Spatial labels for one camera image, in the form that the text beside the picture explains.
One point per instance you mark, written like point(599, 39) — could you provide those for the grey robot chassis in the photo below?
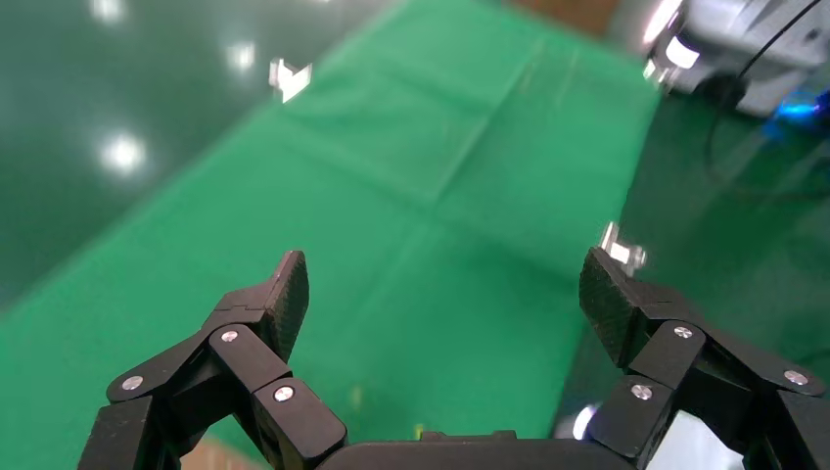
point(765, 45)

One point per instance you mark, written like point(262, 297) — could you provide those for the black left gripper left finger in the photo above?
point(253, 363)

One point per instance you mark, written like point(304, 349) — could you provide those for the green table cloth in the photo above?
point(421, 259)

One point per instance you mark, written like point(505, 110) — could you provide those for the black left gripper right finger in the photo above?
point(674, 350)

